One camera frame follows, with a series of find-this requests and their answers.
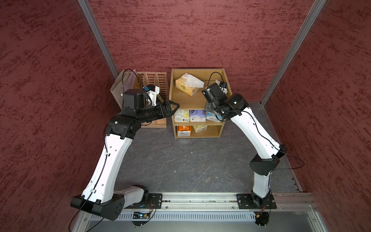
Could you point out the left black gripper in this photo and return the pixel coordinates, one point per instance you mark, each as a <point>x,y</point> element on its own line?
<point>161,114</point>

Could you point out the yellow-green tissue pack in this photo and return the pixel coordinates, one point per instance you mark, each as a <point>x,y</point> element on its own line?
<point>182,116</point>

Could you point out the wooden three-tier shelf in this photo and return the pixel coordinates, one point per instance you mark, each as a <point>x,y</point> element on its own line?
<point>197,101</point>

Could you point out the purple tissue pack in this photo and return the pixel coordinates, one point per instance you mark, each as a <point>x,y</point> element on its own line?
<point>197,115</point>

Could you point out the yellow tissue box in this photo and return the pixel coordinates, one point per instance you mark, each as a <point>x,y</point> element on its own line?
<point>189,84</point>

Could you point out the orange white tissue box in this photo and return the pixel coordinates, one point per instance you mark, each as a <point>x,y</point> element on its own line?
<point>183,131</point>

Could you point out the blue tissue pack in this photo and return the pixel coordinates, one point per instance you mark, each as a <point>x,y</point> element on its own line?
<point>213,117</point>

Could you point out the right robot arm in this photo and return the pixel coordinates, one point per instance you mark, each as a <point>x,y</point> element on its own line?
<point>269,152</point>

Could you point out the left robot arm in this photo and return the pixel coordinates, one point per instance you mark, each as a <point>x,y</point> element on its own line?
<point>99,198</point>

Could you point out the small green yellow tissue pack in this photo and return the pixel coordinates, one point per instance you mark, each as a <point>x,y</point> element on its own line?
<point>199,128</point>

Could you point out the beige plastic file organizer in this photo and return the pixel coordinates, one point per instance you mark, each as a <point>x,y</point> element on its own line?
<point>155,84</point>

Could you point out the pink folder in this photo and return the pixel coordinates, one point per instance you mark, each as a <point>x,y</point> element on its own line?
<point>129,78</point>

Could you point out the grey cardboard folder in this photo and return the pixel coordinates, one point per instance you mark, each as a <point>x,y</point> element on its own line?
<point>117,89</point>

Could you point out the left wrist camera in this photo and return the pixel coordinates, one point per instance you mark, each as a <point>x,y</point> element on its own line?
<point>152,92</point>

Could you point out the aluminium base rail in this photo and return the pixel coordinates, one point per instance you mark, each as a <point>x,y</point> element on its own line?
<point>227,201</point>

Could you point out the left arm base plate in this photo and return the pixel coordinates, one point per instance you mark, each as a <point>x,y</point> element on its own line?
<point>149,201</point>

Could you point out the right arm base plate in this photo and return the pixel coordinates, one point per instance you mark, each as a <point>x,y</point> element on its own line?
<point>245,200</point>

